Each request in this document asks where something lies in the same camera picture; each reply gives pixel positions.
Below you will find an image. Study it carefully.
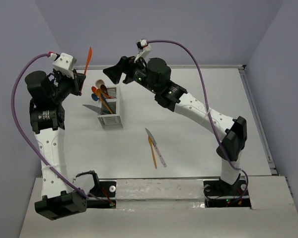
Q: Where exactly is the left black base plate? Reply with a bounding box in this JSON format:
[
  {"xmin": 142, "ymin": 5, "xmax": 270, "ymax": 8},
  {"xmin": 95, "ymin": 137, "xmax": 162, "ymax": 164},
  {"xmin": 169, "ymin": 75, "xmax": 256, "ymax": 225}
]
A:
[{"xmin": 87, "ymin": 180, "xmax": 117, "ymax": 209}]

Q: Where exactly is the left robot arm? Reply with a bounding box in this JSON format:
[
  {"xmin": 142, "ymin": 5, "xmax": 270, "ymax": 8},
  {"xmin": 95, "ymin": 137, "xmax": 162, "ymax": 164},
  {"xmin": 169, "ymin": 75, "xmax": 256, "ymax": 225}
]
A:
[{"xmin": 25, "ymin": 69, "xmax": 100, "ymax": 221}]

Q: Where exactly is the dark brown wooden spoon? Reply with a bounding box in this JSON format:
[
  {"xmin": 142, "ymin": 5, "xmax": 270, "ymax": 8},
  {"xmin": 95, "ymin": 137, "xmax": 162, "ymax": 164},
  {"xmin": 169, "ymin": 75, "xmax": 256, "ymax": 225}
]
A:
[{"xmin": 100, "ymin": 84, "xmax": 112, "ymax": 99}]

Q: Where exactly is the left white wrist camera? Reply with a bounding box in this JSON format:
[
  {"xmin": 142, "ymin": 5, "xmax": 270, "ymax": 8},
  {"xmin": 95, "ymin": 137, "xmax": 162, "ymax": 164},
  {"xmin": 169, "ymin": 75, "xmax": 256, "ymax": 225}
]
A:
[{"xmin": 53, "ymin": 53, "xmax": 76, "ymax": 79}]

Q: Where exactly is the orange plastic knife front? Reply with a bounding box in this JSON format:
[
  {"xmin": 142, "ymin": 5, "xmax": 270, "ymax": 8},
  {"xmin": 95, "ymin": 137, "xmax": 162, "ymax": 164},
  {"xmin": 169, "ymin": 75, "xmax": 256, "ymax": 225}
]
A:
[{"xmin": 148, "ymin": 136, "xmax": 157, "ymax": 169}]

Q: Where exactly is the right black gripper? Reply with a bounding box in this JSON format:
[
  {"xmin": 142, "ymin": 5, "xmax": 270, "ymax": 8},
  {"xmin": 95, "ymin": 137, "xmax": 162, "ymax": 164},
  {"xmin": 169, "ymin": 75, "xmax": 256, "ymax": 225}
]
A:
[{"xmin": 102, "ymin": 53, "xmax": 159, "ymax": 95}]

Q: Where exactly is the steel knife pink handle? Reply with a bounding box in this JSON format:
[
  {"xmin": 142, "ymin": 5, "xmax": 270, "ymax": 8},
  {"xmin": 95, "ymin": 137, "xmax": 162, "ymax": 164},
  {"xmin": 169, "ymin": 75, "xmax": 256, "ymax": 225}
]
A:
[{"xmin": 145, "ymin": 128, "xmax": 167, "ymax": 167}]

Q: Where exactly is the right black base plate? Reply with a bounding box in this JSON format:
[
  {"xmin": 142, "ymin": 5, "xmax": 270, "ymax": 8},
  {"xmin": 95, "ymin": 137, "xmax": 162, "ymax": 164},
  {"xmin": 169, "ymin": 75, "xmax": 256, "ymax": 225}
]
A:
[{"xmin": 203, "ymin": 179, "xmax": 251, "ymax": 208}]

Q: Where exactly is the purple cable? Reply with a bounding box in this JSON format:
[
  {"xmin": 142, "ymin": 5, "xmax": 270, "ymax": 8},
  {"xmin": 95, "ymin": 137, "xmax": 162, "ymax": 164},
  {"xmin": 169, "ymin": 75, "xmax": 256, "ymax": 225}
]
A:
[
  {"xmin": 146, "ymin": 39, "xmax": 249, "ymax": 201},
  {"xmin": 11, "ymin": 53, "xmax": 115, "ymax": 208}
]

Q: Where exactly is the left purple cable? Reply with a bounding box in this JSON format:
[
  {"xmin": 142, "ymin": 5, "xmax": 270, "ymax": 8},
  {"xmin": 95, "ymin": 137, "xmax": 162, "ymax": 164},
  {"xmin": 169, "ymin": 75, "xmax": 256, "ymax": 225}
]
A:
[{"xmin": 11, "ymin": 53, "xmax": 115, "ymax": 208}]

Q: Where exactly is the white foam front board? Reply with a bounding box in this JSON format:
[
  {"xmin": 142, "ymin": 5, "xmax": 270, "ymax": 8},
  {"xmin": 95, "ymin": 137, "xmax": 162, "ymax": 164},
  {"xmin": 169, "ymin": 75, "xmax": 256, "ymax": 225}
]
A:
[{"xmin": 20, "ymin": 176, "xmax": 298, "ymax": 238}]

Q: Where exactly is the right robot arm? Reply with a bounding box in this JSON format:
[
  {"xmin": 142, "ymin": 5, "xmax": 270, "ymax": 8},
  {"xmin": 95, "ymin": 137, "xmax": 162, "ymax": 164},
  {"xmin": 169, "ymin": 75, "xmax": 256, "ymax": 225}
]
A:
[{"xmin": 103, "ymin": 56, "xmax": 247, "ymax": 194}]

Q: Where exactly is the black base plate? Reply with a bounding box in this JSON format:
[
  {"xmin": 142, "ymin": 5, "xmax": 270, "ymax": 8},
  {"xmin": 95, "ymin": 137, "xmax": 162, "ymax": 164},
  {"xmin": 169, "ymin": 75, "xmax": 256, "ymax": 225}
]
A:
[
  {"xmin": 87, "ymin": 180, "xmax": 117, "ymax": 209},
  {"xmin": 203, "ymin": 179, "xmax": 251, "ymax": 208}
]

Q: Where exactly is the steel knife green handle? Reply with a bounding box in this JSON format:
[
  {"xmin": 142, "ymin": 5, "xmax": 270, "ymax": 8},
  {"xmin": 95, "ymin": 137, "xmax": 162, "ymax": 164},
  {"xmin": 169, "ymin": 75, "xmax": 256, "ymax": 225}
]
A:
[{"xmin": 83, "ymin": 105, "xmax": 101, "ymax": 114}]

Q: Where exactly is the aluminium rail edge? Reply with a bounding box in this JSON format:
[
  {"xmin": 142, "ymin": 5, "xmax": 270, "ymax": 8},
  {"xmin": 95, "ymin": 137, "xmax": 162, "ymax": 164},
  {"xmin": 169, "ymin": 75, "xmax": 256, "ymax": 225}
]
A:
[
  {"xmin": 75, "ymin": 63, "xmax": 245, "ymax": 71},
  {"xmin": 238, "ymin": 65, "xmax": 280, "ymax": 176}
]

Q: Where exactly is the blue plastic spoon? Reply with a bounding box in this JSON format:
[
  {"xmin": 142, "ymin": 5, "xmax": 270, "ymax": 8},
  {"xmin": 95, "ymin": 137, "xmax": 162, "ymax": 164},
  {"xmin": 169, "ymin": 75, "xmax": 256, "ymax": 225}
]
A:
[{"xmin": 91, "ymin": 94, "xmax": 100, "ymax": 102}]

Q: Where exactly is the beige wooden spoon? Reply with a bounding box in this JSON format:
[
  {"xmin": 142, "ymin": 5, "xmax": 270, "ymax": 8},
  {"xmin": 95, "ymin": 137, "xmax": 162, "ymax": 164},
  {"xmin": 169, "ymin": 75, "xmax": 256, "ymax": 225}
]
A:
[{"xmin": 95, "ymin": 79, "xmax": 105, "ymax": 88}]

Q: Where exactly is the aluminium rail right edge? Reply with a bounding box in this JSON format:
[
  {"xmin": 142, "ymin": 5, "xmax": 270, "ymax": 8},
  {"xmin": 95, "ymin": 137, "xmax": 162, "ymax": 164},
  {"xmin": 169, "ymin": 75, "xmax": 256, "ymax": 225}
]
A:
[{"xmin": 238, "ymin": 65, "xmax": 280, "ymax": 176}]

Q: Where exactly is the aluminium rail back edge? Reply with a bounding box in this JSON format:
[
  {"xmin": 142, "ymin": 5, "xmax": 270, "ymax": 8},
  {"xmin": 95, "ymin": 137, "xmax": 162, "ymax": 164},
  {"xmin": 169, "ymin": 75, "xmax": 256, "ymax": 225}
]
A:
[{"xmin": 75, "ymin": 63, "xmax": 245, "ymax": 71}]

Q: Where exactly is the white two-compartment utensil caddy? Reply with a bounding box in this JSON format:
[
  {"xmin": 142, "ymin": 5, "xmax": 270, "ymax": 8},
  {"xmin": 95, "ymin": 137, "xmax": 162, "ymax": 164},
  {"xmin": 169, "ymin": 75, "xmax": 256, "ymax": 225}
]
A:
[{"xmin": 97, "ymin": 86, "xmax": 124, "ymax": 129}]

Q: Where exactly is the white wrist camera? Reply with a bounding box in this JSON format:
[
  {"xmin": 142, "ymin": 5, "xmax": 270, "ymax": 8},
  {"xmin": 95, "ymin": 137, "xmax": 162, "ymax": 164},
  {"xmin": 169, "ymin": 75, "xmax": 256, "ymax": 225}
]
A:
[
  {"xmin": 53, "ymin": 53, "xmax": 76, "ymax": 79},
  {"xmin": 134, "ymin": 39, "xmax": 151, "ymax": 62}
]

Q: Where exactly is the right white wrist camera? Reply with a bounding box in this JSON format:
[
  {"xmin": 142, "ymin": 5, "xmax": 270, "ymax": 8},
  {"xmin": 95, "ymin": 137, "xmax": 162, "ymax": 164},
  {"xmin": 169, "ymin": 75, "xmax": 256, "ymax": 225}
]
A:
[{"xmin": 134, "ymin": 39, "xmax": 151, "ymax": 62}]

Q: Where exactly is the red-orange plastic knife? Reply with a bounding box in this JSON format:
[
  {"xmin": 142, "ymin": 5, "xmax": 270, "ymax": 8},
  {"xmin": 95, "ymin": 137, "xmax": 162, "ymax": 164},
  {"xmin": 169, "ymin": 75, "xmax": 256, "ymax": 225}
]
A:
[{"xmin": 78, "ymin": 47, "xmax": 92, "ymax": 96}]

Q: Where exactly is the orange plastic knife long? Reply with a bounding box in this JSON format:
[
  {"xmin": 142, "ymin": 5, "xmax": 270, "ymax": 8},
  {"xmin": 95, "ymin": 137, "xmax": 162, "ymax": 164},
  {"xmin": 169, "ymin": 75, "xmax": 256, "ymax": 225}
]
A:
[{"xmin": 100, "ymin": 99, "xmax": 113, "ymax": 114}]

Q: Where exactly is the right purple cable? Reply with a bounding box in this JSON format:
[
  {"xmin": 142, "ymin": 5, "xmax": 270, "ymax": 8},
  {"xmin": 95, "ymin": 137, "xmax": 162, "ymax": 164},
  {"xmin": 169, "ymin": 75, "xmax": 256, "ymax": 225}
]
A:
[{"xmin": 146, "ymin": 39, "xmax": 249, "ymax": 201}]

